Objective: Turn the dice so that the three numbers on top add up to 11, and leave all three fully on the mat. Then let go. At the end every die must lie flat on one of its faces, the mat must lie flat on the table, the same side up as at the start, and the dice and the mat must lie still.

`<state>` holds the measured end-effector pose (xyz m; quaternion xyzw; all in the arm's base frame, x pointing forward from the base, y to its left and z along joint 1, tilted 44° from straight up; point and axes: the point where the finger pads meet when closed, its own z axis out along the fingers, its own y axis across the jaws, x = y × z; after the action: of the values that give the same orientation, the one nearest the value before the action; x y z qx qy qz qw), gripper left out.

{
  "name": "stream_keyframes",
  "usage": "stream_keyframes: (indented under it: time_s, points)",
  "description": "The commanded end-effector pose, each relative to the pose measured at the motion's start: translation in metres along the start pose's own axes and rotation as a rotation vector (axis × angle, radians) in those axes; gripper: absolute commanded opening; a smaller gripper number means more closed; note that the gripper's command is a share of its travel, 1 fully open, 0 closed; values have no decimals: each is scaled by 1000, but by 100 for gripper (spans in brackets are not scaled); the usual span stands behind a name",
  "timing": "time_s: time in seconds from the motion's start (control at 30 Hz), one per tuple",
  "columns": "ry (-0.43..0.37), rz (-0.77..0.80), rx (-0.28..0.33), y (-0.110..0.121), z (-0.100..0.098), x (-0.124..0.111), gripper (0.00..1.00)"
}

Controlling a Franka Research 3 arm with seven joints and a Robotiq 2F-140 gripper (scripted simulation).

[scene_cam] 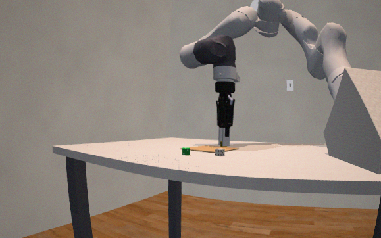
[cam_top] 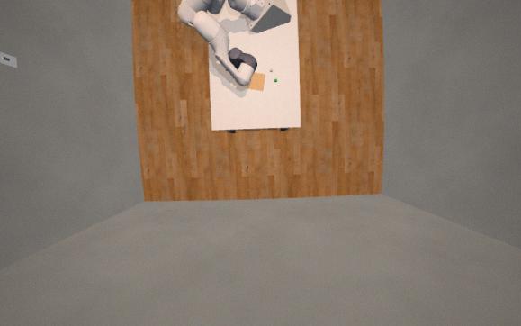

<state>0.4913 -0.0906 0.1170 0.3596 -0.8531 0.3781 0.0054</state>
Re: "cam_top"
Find orange mat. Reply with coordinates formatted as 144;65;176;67
247;73;265;91

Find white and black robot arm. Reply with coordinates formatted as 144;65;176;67
178;0;265;86

